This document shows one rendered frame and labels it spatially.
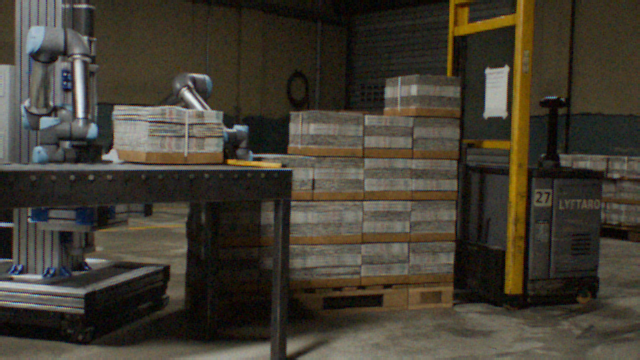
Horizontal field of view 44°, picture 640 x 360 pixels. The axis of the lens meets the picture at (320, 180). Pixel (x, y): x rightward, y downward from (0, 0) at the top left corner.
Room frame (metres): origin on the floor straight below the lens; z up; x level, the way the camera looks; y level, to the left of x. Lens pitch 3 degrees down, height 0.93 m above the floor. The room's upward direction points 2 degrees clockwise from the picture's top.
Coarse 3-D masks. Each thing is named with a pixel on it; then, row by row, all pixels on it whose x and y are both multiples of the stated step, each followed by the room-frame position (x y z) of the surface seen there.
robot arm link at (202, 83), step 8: (200, 80) 3.92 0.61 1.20; (208, 80) 3.97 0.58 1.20; (200, 88) 3.92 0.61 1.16; (208, 88) 3.97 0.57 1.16; (168, 96) 4.04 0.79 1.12; (200, 96) 3.97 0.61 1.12; (160, 104) 4.07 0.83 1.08; (168, 104) 4.04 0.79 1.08; (176, 104) 4.02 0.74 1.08; (184, 104) 4.04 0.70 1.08
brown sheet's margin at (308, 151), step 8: (288, 152) 4.43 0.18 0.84; (296, 152) 4.31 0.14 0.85; (304, 152) 4.19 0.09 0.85; (312, 152) 4.09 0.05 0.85; (320, 152) 4.10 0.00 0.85; (328, 152) 4.12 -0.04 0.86; (336, 152) 4.13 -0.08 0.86; (344, 152) 4.15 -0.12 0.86; (352, 152) 4.17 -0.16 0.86; (360, 152) 4.19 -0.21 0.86
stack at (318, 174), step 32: (256, 160) 3.96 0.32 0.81; (288, 160) 4.03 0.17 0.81; (320, 160) 4.11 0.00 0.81; (352, 160) 4.18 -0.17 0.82; (384, 160) 4.25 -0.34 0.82; (192, 224) 4.08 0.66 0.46; (224, 224) 3.90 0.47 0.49; (256, 224) 3.97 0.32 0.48; (320, 224) 4.11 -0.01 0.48; (352, 224) 4.18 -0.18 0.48; (384, 224) 4.25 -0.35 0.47; (192, 256) 4.08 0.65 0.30; (224, 256) 3.91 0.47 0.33; (256, 256) 3.98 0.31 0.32; (320, 256) 4.10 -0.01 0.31; (352, 256) 4.18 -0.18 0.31; (384, 256) 4.25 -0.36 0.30; (192, 288) 4.05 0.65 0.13; (320, 288) 4.12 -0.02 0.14; (352, 288) 4.18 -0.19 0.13; (384, 288) 4.28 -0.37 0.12; (224, 320) 3.91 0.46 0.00
